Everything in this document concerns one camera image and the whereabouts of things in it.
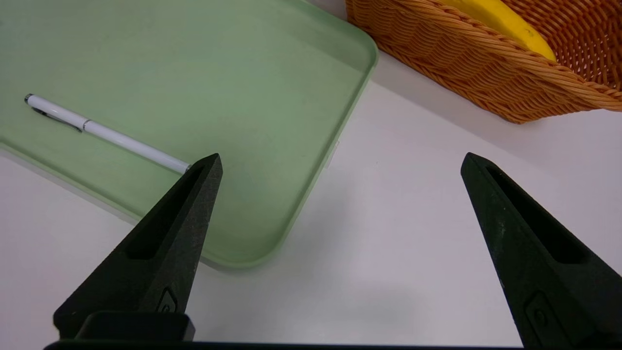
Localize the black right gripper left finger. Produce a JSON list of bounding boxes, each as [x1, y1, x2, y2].
[[52, 153, 223, 341]]

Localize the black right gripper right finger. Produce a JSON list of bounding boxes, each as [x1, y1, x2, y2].
[[460, 152, 622, 348]]

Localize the yellow banana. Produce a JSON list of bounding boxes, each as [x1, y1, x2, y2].
[[440, 0, 557, 62]]

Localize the white pen with clip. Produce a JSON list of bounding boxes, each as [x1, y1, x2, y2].
[[24, 94, 191, 174]]

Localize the orange wicker basket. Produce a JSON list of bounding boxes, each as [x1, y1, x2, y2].
[[345, 0, 622, 124]]

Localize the light green plastic tray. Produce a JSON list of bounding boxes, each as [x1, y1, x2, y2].
[[0, 0, 379, 269]]

